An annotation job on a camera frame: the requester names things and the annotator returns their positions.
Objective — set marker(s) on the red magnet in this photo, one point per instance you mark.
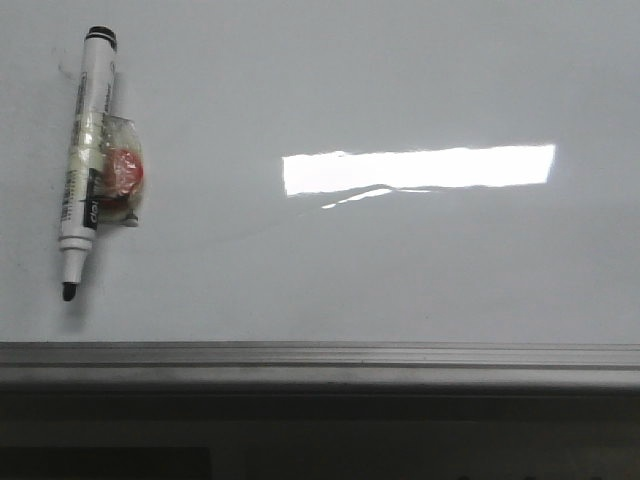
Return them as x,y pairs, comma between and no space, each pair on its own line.
121,190

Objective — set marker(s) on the white dry-erase marker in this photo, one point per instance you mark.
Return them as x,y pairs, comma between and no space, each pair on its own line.
80,206

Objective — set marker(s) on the white whiteboard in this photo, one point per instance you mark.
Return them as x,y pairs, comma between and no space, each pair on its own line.
431,171

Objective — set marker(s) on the aluminium whiteboard frame rail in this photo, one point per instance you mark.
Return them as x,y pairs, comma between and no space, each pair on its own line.
320,367

